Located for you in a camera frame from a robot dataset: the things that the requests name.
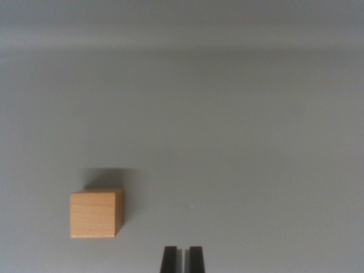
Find light wooden cube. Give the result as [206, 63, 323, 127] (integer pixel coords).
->
[69, 188, 125, 239]

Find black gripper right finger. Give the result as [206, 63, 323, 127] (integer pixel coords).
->
[184, 246, 206, 273]

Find grey plastic bin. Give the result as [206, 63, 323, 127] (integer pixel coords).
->
[0, 0, 364, 273]

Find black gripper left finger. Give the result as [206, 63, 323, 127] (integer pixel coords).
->
[160, 246, 183, 273]

